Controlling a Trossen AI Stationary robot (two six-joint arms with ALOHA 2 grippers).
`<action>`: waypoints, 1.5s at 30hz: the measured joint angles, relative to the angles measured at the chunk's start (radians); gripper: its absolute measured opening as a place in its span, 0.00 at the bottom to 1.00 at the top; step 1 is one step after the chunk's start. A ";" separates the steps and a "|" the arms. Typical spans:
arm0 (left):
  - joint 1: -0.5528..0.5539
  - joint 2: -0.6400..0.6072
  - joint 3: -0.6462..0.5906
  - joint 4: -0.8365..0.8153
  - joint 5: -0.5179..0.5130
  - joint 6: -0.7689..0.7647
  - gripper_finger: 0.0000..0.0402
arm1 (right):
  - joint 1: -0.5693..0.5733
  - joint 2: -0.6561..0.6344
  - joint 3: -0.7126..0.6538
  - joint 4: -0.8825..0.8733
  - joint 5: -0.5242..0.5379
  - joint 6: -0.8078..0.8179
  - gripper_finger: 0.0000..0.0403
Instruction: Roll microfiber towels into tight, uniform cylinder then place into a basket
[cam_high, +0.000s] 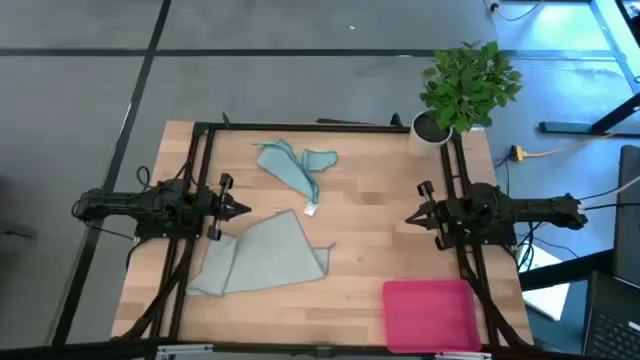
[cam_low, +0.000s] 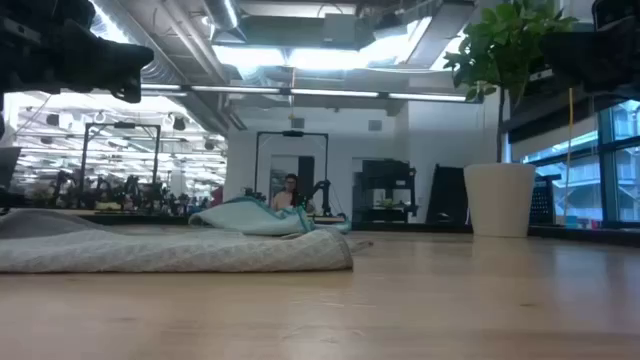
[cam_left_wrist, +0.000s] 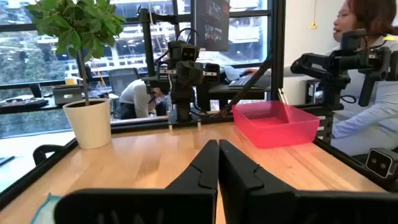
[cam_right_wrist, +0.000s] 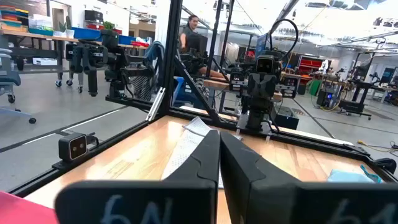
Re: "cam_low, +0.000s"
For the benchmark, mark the black leaning panel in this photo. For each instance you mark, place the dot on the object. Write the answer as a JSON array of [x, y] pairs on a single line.
[[447, 195]]

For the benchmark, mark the grey waffle microfiber towel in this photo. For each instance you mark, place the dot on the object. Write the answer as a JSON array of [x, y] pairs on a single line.
[[175, 250]]

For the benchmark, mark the grey monitor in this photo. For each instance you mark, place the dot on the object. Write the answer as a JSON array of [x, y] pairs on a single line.
[[10, 167]]

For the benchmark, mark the black window frame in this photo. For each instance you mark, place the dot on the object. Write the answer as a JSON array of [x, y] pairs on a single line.
[[606, 165]]

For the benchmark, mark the black shelving unit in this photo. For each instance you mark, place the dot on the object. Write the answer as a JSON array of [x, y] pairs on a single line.
[[385, 185]]

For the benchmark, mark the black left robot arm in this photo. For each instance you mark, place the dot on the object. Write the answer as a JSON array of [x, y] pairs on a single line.
[[30, 45]]

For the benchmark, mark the person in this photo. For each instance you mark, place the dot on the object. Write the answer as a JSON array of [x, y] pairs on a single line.
[[289, 197]]

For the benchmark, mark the green leafy plant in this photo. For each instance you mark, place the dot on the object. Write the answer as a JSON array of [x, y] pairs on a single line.
[[505, 45]]

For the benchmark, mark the light blue microfiber towel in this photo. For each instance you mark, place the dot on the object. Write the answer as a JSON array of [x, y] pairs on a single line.
[[250, 217]]

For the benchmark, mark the white plant pot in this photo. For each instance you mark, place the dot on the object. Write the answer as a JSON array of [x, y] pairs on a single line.
[[500, 200]]

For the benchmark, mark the black perforated chair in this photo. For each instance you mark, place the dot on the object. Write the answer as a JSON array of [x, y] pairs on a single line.
[[544, 200]]

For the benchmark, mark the silver ventilation duct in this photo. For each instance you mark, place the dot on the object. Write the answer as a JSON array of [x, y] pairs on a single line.
[[222, 12]]

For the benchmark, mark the black robot station frame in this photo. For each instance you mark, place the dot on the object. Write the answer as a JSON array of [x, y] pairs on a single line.
[[257, 165], [83, 165]]

